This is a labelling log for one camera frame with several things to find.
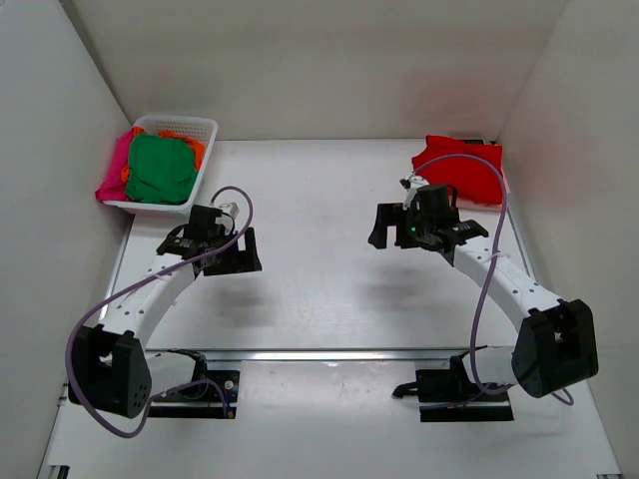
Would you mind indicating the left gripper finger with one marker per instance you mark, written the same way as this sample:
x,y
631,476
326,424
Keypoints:
x,y
249,238
232,262

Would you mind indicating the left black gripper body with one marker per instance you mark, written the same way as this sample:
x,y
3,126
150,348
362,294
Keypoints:
x,y
222,237

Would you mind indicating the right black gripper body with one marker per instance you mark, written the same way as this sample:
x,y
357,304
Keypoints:
x,y
417,228

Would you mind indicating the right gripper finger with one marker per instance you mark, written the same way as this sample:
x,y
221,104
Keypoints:
x,y
378,238
390,214

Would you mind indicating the green t shirt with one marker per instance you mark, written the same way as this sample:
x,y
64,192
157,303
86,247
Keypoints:
x,y
160,170

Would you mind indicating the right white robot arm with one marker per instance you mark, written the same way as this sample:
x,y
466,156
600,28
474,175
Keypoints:
x,y
555,345

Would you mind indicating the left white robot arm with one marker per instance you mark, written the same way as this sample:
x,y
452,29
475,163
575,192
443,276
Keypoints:
x,y
108,364

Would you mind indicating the red folded t shirt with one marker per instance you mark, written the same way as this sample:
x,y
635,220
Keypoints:
x,y
444,161

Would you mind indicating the orange t shirt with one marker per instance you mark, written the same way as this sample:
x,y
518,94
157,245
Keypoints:
x,y
197,148

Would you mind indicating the magenta t shirt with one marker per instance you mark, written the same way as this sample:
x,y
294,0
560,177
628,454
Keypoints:
x,y
113,188

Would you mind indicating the white plastic basket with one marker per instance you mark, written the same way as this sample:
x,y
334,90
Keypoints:
x,y
203,130

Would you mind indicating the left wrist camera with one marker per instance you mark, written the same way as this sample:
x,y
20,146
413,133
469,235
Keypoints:
x,y
227,214

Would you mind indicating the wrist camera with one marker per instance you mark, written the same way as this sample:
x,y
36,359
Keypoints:
x,y
227,214
411,183

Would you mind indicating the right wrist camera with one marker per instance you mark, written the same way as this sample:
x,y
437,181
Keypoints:
x,y
411,183

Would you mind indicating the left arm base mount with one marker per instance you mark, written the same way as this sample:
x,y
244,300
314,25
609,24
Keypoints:
x,y
186,384

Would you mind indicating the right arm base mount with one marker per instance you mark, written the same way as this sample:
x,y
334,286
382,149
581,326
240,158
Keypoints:
x,y
446,395

